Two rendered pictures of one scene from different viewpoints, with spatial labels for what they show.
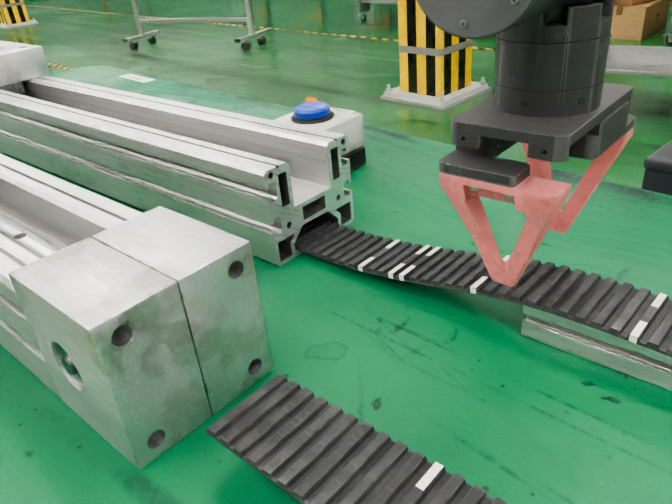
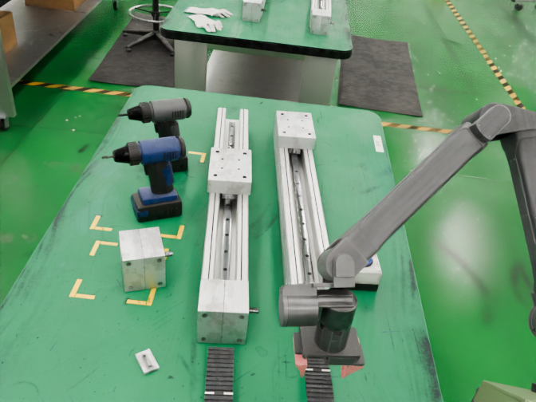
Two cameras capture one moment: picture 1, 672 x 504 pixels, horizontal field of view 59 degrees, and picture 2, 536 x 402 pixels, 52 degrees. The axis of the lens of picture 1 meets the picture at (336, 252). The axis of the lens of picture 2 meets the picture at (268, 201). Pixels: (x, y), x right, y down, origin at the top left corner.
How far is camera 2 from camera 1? 84 cm
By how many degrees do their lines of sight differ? 34
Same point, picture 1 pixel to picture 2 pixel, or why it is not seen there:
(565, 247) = (368, 385)
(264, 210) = not seen: hidden behind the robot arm
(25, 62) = (305, 142)
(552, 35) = (320, 329)
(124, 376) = (201, 322)
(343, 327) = (273, 348)
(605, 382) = not seen: outside the picture
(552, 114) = (317, 345)
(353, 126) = (373, 276)
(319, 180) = not seen: hidden behind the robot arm
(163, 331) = (214, 319)
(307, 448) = (218, 368)
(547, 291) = (315, 388)
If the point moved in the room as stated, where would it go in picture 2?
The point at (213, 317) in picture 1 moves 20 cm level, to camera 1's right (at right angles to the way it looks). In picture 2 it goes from (230, 323) to (305, 388)
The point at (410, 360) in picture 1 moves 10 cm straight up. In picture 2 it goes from (274, 372) to (280, 339)
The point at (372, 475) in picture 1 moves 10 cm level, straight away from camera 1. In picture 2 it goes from (220, 384) to (260, 355)
